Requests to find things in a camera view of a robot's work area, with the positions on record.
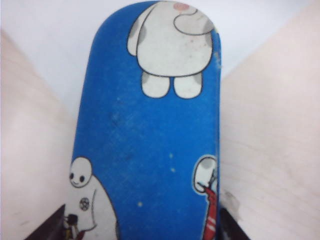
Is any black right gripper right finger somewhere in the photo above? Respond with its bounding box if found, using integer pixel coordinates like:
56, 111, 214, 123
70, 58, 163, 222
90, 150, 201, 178
219, 207, 251, 240

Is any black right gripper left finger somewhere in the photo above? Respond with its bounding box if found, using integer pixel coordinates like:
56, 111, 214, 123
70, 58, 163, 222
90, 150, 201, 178
24, 203, 67, 240

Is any blue cartoon glasses case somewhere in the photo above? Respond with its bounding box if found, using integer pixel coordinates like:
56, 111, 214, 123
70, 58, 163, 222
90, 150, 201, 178
67, 0, 223, 240

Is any white paper sheet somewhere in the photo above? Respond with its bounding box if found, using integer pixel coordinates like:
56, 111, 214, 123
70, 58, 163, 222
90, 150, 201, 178
0, 0, 320, 78

